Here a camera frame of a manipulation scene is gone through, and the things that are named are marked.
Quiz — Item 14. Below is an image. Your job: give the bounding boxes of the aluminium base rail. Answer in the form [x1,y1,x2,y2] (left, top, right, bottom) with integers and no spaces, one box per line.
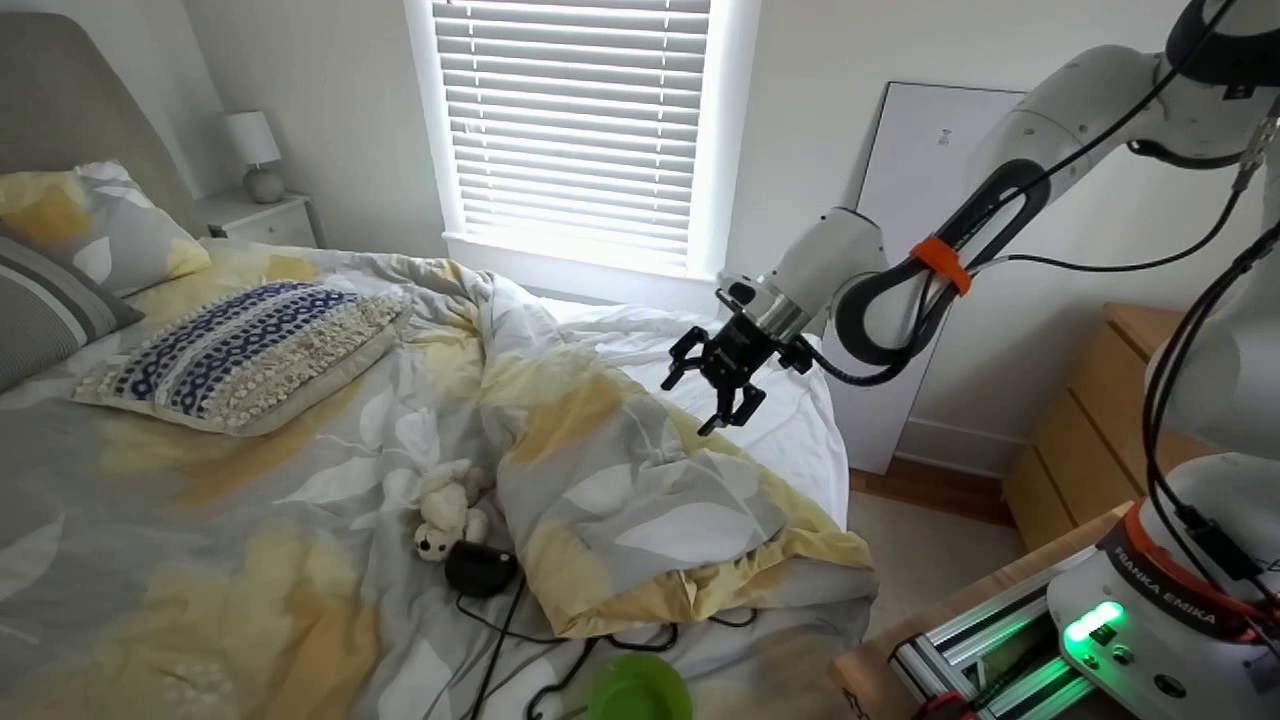
[887,579,1110,720]

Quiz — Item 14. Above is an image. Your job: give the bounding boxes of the tangled black cable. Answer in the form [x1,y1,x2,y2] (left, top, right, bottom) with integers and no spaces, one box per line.
[453,583,686,720]

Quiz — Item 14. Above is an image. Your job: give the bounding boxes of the white window blinds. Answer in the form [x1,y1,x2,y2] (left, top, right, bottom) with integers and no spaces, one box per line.
[424,0,717,263]

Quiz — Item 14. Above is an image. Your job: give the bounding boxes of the white nightstand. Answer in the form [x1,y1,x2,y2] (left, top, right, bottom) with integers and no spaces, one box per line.
[189,191,324,258]

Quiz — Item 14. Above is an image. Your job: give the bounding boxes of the yellow grey floral pillow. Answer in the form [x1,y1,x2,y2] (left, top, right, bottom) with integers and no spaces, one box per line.
[0,159,216,299]

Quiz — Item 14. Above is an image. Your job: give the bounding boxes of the white leaning board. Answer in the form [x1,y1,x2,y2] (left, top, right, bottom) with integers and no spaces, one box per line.
[824,77,1064,481]

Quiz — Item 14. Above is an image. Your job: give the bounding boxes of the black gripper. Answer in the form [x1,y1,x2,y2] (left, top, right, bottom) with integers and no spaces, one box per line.
[661,312,821,438]

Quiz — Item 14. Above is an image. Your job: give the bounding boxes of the white plush toy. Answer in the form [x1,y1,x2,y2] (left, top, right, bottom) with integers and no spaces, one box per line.
[380,455,497,569]

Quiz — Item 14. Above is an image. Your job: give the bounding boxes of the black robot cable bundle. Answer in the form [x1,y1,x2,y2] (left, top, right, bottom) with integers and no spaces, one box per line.
[829,0,1280,633]

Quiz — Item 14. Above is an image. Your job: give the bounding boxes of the black round device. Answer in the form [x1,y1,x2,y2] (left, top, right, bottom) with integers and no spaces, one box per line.
[439,537,522,604]

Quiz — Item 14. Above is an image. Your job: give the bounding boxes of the green plastic bowl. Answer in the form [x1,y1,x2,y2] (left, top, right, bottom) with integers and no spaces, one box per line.
[578,649,699,720]

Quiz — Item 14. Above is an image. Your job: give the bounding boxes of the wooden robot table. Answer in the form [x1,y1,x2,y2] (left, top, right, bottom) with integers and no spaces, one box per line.
[834,517,1139,720]

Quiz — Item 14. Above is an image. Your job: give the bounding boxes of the grey striped pillow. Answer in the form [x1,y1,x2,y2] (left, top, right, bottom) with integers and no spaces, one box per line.
[0,232,147,399]

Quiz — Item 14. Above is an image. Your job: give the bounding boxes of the white table lamp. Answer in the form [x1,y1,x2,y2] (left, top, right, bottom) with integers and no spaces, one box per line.
[219,109,290,207]

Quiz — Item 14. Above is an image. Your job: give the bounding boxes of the yellow grey floral bed cover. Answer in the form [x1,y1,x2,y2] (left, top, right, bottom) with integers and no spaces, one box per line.
[0,236,883,720]

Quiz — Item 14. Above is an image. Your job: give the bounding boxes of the blue white patterned pillow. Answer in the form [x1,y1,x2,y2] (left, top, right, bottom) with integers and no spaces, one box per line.
[65,280,406,443]

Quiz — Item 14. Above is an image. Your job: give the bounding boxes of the grey upholstered headboard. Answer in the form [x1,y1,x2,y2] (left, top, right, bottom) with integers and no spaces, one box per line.
[0,9,209,232]

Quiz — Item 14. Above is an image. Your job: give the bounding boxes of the light wooden dresser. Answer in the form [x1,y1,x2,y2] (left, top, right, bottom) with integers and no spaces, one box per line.
[998,305,1206,552]

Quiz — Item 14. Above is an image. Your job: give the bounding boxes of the white bed sheet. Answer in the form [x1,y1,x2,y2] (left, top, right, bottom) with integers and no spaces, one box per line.
[530,293,856,532]

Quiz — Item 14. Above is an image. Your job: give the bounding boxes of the long black cable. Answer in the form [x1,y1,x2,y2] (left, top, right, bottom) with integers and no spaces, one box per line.
[699,598,766,636]

